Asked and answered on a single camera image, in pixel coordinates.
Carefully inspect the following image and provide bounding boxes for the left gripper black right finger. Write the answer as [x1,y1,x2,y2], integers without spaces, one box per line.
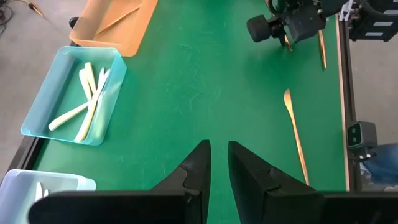
[227,140,398,224]

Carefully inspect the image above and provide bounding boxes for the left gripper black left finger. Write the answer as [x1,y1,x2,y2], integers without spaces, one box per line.
[27,139,212,224]

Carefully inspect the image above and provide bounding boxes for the copper coloured knife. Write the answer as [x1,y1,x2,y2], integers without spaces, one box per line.
[283,33,294,52]
[282,88,311,187]

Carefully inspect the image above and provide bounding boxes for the wooden utensil lowest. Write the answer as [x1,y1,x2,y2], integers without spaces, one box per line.
[317,28,328,71]

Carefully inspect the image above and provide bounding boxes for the cream handled table knife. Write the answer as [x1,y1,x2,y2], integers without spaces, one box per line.
[84,61,97,94]
[73,68,111,143]
[96,66,106,93]
[78,68,93,101]
[47,100,94,132]

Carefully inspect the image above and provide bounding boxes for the blue chair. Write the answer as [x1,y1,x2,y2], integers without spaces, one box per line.
[362,142,398,187]

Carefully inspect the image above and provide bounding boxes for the green table mat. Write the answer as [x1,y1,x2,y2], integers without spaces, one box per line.
[30,0,348,224]

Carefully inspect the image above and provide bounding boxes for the clear plastic bin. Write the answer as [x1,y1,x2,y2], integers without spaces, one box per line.
[0,169,97,224]

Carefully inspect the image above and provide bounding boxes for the teal plastic bin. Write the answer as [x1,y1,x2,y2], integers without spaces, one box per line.
[20,45,127,147]

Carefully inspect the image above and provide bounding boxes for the orange plastic bin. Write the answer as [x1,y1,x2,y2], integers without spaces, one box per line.
[68,0,159,58]

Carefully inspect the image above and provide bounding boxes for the yellow black stick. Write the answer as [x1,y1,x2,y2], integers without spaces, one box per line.
[27,1,47,19]

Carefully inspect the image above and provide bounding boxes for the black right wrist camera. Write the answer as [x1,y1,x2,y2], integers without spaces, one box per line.
[246,14,276,44]

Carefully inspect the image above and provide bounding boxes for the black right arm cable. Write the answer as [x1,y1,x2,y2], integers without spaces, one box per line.
[267,0,289,16]

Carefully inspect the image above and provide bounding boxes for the black aluminium table frame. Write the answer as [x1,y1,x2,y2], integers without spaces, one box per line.
[0,15,364,194]

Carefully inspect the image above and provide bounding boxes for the grey table-level camera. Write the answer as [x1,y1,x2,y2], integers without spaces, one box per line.
[346,120,379,161]

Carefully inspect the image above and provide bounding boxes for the black floor cable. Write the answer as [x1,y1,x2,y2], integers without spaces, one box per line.
[0,0,15,35]

